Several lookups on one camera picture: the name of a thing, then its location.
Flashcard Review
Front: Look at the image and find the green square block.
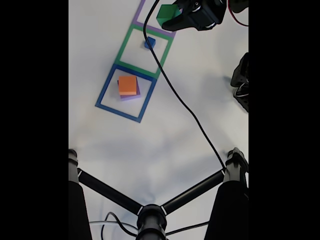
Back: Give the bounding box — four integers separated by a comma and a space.
156, 4, 181, 26

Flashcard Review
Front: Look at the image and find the small blue cube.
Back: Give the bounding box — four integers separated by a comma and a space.
144, 36, 157, 50

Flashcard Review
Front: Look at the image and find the orange square block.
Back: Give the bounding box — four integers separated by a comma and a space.
118, 75, 138, 96

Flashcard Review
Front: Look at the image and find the purple square block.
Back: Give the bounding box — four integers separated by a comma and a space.
116, 79, 142, 102

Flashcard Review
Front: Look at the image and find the black tripod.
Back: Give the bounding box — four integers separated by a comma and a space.
68, 147, 249, 240

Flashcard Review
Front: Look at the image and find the long black camera cable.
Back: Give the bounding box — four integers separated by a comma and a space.
142, 0, 227, 173

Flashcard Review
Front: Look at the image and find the purple square frame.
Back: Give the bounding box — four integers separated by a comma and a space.
131, 0, 177, 39

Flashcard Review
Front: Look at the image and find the green square frame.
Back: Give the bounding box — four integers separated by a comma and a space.
114, 24, 174, 79

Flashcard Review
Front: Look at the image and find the blue square frame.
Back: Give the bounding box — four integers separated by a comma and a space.
94, 63, 158, 124

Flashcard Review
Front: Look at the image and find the straight black cable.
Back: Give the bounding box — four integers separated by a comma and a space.
165, 225, 209, 237

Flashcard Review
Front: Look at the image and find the curled black cable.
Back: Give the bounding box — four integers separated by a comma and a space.
100, 211, 139, 240

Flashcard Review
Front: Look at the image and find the white cable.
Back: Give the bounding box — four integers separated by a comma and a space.
88, 219, 138, 230

